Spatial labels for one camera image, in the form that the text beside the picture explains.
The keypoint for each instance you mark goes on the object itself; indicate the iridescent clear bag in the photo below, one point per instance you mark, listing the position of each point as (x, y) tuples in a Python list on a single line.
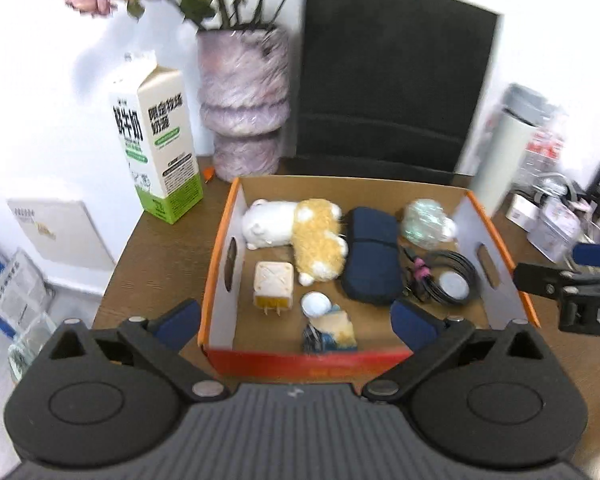
[(425, 222)]

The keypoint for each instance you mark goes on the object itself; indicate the small blue and yellow packet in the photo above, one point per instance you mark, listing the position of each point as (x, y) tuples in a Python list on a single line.
[(337, 329)]

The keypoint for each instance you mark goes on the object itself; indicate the wooden desktop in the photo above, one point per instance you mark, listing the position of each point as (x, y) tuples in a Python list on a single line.
[(145, 270)]

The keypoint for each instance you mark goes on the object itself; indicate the red label water bottle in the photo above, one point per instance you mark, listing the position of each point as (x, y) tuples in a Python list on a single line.
[(545, 147)]

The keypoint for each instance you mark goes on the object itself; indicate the white thermos grey lid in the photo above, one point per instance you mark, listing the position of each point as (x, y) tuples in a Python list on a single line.
[(505, 160)]

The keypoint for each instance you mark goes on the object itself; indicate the cream plug adapter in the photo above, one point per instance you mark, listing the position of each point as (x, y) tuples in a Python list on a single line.
[(274, 282)]

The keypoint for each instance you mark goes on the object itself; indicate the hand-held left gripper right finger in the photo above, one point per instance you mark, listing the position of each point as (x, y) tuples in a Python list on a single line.
[(415, 327)]

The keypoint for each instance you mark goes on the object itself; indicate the small orange object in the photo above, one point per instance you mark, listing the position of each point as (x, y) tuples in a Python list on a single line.
[(209, 174)]

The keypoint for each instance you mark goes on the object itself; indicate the black paper bag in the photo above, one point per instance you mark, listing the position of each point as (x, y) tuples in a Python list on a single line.
[(390, 70)]

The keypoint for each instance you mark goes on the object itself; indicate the crumpled clear plastic bag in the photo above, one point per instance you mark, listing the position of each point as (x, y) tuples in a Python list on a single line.
[(30, 345)]

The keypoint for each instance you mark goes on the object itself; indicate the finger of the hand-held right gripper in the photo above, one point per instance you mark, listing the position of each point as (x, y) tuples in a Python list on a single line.
[(535, 277), (595, 255)]

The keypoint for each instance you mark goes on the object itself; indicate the yellow plush dog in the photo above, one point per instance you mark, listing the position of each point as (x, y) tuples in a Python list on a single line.
[(320, 245)]

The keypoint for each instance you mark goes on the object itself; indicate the white green milk carton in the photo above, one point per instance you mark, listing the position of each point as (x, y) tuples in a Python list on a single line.
[(165, 160)]

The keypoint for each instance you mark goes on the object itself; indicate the orange-edged cardboard box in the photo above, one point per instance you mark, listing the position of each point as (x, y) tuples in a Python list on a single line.
[(260, 332)]

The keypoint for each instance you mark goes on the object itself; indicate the white plush animal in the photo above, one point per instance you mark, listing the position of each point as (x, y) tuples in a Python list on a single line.
[(267, 222)]

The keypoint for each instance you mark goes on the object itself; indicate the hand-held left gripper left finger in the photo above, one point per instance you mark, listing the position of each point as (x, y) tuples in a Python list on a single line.
[(180, 320)]

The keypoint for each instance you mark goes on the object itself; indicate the white round disc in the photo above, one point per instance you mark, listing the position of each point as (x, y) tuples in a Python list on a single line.
[(454, 286)]

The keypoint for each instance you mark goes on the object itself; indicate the blue white boxes stack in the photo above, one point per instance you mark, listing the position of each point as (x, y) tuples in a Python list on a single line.
[(5, 285)]

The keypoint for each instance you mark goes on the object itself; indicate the pink marbled vase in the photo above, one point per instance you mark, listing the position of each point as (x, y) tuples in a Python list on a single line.
[(242, 105)]

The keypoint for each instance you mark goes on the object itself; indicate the small white box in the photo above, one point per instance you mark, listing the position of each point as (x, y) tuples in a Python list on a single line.
[(522, 210)]

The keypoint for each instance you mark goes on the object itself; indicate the white bottle cap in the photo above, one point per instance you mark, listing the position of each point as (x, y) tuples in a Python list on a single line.
[(315, 304)]

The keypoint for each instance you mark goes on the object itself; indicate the navy zip pouch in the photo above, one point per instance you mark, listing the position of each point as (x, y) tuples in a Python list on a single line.
[(370, 260)]

